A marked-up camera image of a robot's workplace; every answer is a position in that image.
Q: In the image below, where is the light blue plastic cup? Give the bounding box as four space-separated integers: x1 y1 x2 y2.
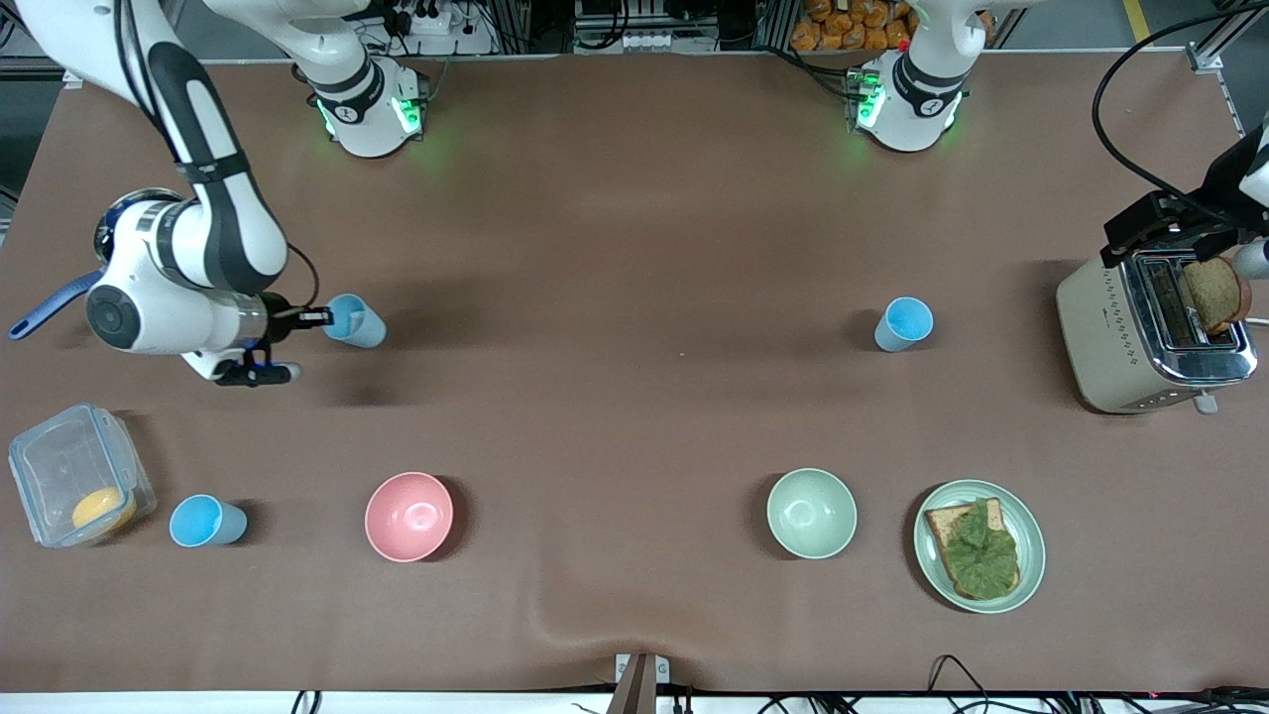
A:
325 294 388 349
169 494 249 548
873 296 935 354

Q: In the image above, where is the dark brown bread slice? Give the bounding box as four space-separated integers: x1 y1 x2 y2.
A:
1183 258 1252 335

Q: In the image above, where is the beige and chrome toaster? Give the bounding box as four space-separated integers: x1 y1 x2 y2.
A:
1055 248 1260 416

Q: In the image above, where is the pink bowl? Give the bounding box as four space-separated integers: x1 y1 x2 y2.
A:
364 471 455 563

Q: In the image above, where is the round yellow food piece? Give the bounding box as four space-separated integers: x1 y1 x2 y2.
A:
71 486 138 532

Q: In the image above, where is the clear plastic food container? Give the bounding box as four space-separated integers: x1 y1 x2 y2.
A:
8 403 158 548

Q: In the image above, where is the pale green plate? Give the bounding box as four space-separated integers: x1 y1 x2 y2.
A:
913 480 1047 615

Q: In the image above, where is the white power strip with plugs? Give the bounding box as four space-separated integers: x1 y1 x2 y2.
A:
382 0 454 36

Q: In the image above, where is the green lettuce leaf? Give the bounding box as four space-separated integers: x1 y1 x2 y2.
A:
942 499 1020 599

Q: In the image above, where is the bag of orange buns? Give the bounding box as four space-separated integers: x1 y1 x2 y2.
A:
790 0 995 53

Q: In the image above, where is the pale green bowl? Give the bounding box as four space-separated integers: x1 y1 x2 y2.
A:
766 468 859 560

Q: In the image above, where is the black saucepan with blue handle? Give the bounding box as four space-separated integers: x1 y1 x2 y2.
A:
8 186 189 341

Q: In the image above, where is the thin black looped cable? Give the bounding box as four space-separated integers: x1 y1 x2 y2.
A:
927 654 994 714

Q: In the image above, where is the grey metal camera mount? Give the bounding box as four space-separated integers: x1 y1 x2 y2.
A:
607 652 671 714

